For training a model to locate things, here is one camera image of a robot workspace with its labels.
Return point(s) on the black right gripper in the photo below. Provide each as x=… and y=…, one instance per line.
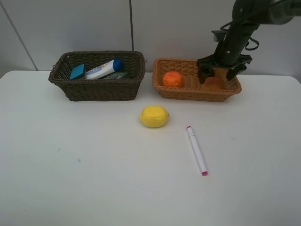
x=227, y=54

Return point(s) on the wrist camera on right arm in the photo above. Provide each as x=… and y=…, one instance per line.
x=219, y=35

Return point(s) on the white tube blue cap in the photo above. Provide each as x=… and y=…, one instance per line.
x=105, y=69

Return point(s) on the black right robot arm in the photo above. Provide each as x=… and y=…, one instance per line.
x=258, y=12

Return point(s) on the dark green pump bottle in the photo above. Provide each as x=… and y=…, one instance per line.
x=116, y=76

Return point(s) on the white pink-capped marker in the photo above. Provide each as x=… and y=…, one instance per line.
x=197, y=151

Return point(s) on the yellow lemon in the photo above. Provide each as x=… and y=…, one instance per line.
x=154, y=116

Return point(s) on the black felt whiteboard eraser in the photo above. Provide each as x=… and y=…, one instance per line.
x=78, y=72

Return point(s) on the orange tangerine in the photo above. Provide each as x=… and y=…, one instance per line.
x=172, y=79

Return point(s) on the dark brown wicker basket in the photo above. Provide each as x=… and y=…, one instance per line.
x=100, y=89

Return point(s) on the orange wicker basket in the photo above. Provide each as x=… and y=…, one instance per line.
x=191, y=88

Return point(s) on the orange-red peach half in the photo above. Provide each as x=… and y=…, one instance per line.
x=213, y=83

